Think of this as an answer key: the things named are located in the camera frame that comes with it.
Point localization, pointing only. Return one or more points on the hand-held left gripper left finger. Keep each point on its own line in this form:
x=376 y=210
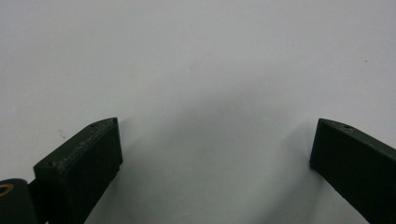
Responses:
x=81 y=169

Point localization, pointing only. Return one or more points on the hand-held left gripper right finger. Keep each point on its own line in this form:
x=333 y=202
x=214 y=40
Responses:
x=355 y=165

